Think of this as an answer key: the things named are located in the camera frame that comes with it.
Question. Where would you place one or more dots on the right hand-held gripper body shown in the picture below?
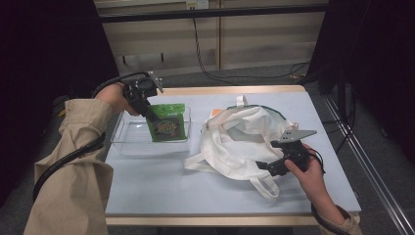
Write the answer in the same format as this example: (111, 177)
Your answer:
(293, 151)

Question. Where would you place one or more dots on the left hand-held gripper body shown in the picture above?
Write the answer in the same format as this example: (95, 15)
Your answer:
(142, 89)

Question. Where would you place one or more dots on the green snack packet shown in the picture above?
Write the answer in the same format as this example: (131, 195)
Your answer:
(168, 125)

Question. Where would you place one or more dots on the clear plastic container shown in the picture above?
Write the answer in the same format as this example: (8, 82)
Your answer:
(130, 140)

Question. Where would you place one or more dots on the white tote bag coloured patches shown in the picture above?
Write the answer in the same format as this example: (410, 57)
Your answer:
(228, 153)

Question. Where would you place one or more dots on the person's right hand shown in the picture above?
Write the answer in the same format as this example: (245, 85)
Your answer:
(308, 178)

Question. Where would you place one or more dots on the person's left hand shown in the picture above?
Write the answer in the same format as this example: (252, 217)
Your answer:
(112, 96)

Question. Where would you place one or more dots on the white power outlet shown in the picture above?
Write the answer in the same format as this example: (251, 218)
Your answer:
(197, 4)

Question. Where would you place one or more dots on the black horizontal bar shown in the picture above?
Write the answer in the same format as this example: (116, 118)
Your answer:
(212, 13)

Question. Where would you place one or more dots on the black curtain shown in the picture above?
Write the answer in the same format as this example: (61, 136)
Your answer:
(375, 58)
(42, 49)

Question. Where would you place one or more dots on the metal floor rail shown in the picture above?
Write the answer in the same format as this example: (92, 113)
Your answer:
(375, 169)

